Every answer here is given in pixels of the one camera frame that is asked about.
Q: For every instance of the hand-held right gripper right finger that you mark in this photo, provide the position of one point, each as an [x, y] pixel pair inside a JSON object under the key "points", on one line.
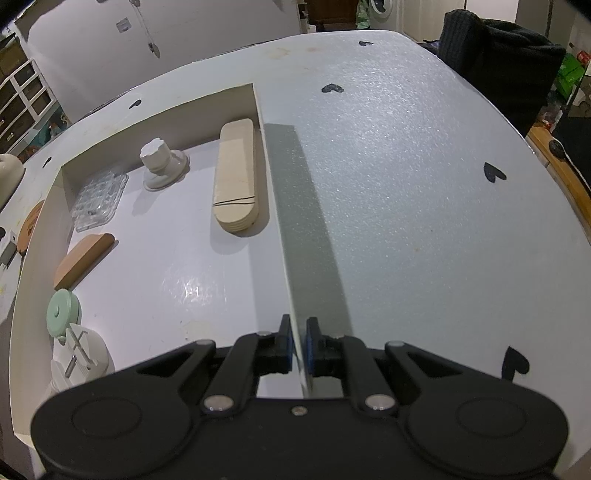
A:
{"points": [[310, 345]]}

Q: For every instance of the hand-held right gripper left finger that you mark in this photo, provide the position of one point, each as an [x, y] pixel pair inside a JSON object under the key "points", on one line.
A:
{"points": [[287, 345]]}

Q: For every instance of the white cardboard box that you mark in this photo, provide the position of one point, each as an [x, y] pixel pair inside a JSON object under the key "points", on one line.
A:
{"points": [[184, 258]]}

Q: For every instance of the oblong wooden boards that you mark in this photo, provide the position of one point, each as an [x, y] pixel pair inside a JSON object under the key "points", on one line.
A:
{"points": [[235, 175]]}

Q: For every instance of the white round cross-slot holder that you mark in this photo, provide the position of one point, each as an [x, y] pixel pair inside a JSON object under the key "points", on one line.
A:
{"points": [[87, 356]]}

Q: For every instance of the white knob suction cup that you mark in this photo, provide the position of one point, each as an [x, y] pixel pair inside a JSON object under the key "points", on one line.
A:
{"points": [[159, 159]]}

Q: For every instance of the mint green round container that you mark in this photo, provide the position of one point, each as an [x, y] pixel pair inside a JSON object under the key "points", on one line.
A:
{"points": [[62, 314]]}

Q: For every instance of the clear plastic blister pack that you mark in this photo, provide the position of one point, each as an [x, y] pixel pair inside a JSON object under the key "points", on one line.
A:
{"points": [[99, 199]]}

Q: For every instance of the round cork coaster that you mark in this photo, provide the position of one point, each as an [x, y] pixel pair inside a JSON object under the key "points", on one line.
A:
{"points": [[31, 226]]}

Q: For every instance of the black round disc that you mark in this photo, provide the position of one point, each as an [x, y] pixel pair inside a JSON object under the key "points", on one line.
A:
{"points": [[557, 150]]}

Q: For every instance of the white ceramic bowl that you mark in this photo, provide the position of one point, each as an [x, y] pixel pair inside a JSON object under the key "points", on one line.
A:
{"points": [[9, 177]]}

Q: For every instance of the green plastic bag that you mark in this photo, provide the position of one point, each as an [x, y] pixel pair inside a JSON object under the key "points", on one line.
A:
{"points": [[363, 14]]}

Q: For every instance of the white washing machine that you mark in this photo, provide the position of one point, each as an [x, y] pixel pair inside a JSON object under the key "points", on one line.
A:
{"points": [[383, 7]]}

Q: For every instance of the white glass-door cabinet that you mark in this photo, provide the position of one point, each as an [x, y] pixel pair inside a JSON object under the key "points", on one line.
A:
{"points": [[23, 92]]}

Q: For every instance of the green package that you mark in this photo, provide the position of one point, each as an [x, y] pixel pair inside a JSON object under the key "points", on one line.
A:
{"points": [[571, 71]]}

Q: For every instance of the wall socket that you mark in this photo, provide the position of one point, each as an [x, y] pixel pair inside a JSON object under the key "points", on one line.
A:
{"points": [[123, 24]]}

